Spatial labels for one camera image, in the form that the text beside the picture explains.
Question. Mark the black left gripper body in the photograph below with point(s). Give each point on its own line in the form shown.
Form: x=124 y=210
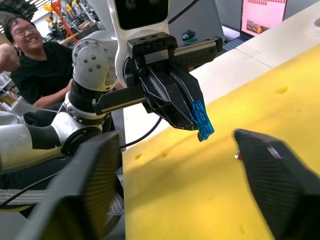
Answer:
x=152 y=47

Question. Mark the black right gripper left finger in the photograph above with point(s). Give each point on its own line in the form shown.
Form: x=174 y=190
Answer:
x=82 y=190

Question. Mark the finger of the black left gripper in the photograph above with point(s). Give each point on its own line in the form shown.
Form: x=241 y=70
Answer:
x=165 y=100
x=191 y=87

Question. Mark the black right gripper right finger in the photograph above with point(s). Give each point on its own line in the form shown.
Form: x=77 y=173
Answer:
x=277 y=180

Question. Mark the blue translucent blade fuse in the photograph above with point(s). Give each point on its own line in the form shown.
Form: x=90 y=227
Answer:
x=203 y=122

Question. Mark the small red blade fuse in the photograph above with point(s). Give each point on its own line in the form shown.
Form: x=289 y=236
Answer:
x=238 y=156

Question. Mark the man's clenched bare hand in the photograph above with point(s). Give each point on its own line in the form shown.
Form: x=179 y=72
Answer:
x=7 y=58

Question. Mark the yellow foam mat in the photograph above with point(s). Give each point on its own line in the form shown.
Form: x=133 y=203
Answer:
x=225 y=175

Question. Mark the orange metal stand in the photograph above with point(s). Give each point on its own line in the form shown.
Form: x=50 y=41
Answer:
x=61 y=17

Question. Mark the laptop with pink screen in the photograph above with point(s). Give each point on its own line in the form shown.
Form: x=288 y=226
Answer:
x=262 y=15

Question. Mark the man in black shirt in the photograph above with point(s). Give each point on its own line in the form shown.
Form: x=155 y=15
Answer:
x=37 y=72

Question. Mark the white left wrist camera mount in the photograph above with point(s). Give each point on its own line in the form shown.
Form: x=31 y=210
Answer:
x=140 y=15

